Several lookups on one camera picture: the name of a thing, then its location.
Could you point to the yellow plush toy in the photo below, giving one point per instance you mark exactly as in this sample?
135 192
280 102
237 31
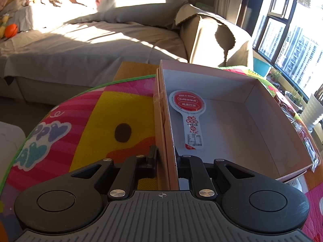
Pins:
3 25

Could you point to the torn cardboard box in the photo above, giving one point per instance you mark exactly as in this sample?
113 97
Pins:
212 41

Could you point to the orange ball toy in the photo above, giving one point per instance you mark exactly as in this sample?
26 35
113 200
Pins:
11 31

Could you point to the white ribbed flower pot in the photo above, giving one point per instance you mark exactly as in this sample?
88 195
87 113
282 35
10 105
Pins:
312 113

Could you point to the clear snack packets on mat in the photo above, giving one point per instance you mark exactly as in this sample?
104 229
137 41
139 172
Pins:
300 128

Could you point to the grey pillow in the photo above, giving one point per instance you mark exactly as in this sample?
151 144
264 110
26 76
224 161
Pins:
155 13

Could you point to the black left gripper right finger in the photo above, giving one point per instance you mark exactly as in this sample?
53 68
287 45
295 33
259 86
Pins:
249 200

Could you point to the pink cardboard box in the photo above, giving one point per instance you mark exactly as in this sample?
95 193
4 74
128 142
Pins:
242 123

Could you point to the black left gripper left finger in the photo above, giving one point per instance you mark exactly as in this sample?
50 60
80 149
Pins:
75 200

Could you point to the teal plastic bucket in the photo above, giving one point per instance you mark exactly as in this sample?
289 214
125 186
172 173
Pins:
261 68

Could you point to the beige sofa bed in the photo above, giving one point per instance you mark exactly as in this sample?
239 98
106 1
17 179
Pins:
46 66

